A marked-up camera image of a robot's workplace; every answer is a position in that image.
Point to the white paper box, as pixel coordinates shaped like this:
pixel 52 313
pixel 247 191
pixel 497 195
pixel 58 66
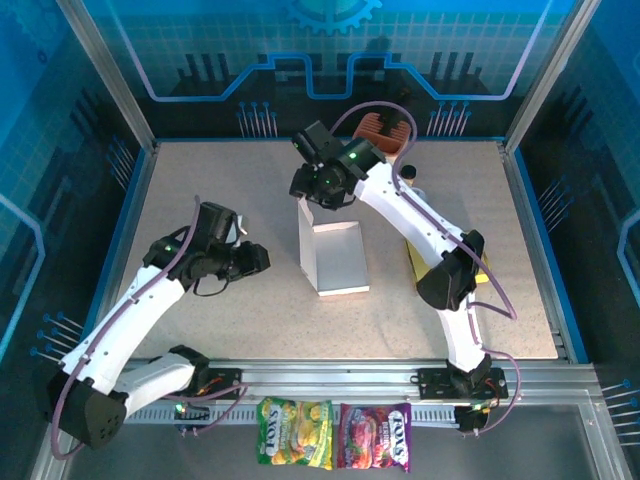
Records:
pixel 340 260

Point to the aluminium frame post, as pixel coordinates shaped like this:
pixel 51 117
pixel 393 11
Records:
pixel 548 75
pixel 111 75

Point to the black control board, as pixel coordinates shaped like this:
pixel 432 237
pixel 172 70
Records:
pixel 472 417
pixel 192 417

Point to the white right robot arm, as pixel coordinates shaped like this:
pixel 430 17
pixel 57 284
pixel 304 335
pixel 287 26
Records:
pixel 400 210

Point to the small jar with black lid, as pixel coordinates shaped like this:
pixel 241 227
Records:
pixel 410 175

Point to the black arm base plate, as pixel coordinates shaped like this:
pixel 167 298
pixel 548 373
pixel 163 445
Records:
pixel 227 377
pixel 430 382

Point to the green candy bag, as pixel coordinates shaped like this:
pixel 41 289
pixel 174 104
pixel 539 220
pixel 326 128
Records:
pixel 295 432

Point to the white round disc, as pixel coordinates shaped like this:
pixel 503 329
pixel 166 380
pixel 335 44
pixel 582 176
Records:
pixel 421 193

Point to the aluminium mounting rail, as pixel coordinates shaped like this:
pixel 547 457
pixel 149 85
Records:
pixel 325 375

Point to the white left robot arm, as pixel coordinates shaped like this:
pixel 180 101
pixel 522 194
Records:
pixel 130 320

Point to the beige knife block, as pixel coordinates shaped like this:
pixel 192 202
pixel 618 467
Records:
pixel 380 131

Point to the purple Fox's candy bag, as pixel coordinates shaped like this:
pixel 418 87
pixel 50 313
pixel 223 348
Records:
pixel 372 437

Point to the yellow paper box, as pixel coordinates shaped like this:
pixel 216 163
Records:
pixel 417 265

